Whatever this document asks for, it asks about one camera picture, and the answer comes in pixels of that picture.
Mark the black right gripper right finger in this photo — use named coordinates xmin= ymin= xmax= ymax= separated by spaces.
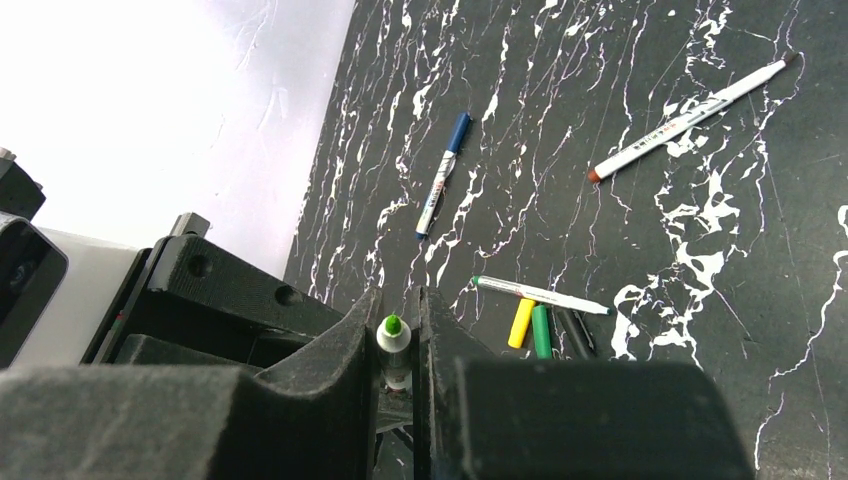
xmin=413 ymin=287 xmax=755 ymax=479

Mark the white pen lower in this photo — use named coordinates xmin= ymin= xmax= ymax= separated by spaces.
xmin=472 ymin=276 xmax=613 ymax=315

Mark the yellow pen cap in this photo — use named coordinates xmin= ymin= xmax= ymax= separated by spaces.
xmin=507 ymin=298 xmax=536 ymax=349

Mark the green pen cap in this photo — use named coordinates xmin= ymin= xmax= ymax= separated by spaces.
xmin=531 ymin=304 xmax=553 ymax=359

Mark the white pen blue cap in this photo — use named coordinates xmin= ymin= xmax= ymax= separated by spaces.
xmin=415 ymin=112 xmax=472 ymax=240

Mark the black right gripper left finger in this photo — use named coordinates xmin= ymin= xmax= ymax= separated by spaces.
xmin=1 ymin=287 xmax=383 ymax=479

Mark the black pen cap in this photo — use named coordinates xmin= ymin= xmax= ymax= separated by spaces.
xmin=556 ymin=308 xmax=596 ymax=360

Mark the white pen red tip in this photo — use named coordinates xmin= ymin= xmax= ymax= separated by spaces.
xmin=587 ymin=52 xmax=798 ymax=184

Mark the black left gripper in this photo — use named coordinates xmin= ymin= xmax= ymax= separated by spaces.
xmin=81 ymin=212 xmax=343 ymax=371

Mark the white pen green tip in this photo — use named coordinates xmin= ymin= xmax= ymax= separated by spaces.
xmin=375 ymin=314 xmax=412 ymax=391

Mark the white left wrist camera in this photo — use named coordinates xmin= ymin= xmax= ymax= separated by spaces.
xmin=1 ymin=213 xmax=140 ymax=369

